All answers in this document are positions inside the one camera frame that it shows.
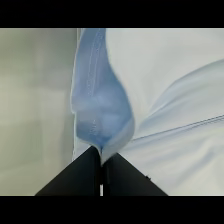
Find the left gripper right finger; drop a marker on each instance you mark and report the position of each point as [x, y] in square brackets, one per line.
[128, 180]

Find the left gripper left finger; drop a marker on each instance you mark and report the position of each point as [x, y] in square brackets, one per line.
[78, 178]

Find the light blue shirt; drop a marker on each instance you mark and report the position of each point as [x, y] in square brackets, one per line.
[166, 100]

